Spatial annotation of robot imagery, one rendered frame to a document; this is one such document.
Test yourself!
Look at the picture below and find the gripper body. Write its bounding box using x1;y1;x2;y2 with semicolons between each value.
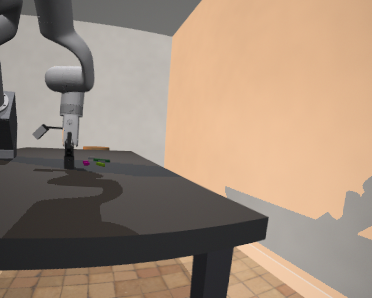
60;113;83;147

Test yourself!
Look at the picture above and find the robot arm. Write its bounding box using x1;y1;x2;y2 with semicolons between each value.
0;0;94;115

